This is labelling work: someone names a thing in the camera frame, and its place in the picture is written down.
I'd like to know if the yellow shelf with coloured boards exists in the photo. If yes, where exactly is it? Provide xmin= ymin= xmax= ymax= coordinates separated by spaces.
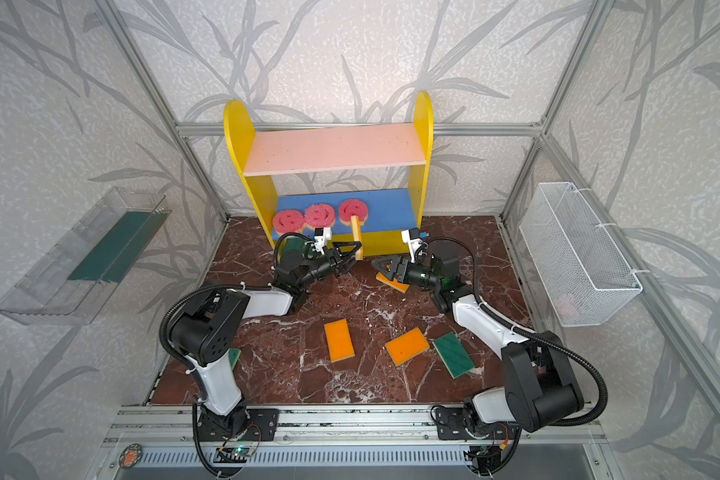
xmin=223 ymin=92 xmax=434 ymax=256

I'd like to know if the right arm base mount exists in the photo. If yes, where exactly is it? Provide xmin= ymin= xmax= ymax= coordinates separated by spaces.
xmin=429 ymin=405 xmax=514 ymax=442

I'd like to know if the white wire mesh basket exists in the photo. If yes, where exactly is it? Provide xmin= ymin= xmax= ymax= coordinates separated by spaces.
xmin=519 ymin=182 xmax=643 ymax=327

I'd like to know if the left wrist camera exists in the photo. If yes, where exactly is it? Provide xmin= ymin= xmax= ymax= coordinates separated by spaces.
xmin=313 ymin=227 xmax=332 ymax=254

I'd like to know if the aluminium front rail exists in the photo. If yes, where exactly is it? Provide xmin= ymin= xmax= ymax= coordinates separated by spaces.
xmin=104 ymin=403 xmax=607 ymax=448

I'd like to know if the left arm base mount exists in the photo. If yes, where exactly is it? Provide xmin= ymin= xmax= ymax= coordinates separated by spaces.
xmin=193 ymin=406 xmax=280 ymax=442

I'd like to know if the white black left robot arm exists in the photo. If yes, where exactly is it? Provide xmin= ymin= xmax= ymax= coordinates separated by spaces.
xmin=158 ymin=234 xmax=362 ymax=430

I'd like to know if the orange sponge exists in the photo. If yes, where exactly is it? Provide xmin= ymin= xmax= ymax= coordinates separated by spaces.
xmin=385 ymin=328 xmax=429 ymax=366
xmin=350 ymin=215 xmax=364 ymax=261
xmin=324 ymin=319 xmax=355 ymax=363
xmin=376 ymin=273 xmax=409 ymax=293

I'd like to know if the clear plastic wall bin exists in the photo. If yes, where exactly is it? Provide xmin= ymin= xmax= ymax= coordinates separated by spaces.
xmin=0 ymin=187 xmax=172 ymax=326

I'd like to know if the green pad in clear bin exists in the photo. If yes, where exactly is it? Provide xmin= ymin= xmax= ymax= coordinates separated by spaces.
xmin=67 ymin=211 xmax=170 ymax=283

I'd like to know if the pink smiley sponge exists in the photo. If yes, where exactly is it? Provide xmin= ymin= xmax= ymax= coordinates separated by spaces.
xmin=272 ymin=209 xmax=306 ymax=236
xmin=338 ymin=199 xmax=369 ymax=226
xmin=304 ymin=203 xmax=336 ymax=230

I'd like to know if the green sponge under left arm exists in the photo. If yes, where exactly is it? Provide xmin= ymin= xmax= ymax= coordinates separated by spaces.
xmin=228 ymin=348 xmax=241 ymax=369

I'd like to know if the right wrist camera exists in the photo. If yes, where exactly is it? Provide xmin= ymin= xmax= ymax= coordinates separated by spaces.
xmin=401 ymin=228 xmax=427 ymax=263

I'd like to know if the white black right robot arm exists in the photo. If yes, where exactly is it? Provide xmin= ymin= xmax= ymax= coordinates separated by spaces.
xmin=371 ymin=255 xmax=609 ymax=438

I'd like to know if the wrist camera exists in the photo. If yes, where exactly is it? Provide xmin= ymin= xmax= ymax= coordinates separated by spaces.
xmin=401 ymin=228 xmax=427 ymax=263
xmin=313 ymin=227 xmax=332 ymax=254

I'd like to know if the green sponge lower right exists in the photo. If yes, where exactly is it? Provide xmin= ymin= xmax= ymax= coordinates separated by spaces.
xmin=433 ymin=332 xmax=475 ymax=379

